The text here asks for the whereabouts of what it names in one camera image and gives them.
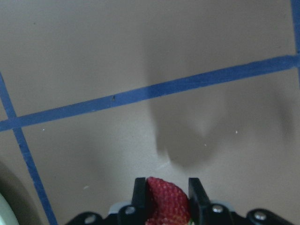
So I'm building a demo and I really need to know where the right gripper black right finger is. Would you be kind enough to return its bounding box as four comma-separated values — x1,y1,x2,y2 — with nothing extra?
188,178,210,225

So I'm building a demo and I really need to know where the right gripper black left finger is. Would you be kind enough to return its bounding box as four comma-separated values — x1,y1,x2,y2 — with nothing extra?
131,177,147,209

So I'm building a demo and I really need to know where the red strawberry with green top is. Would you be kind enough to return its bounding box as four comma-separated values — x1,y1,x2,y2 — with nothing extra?
145,177,191,225

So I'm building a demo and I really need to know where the pale green plate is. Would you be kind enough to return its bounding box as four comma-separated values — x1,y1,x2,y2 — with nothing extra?
0,190,19,225

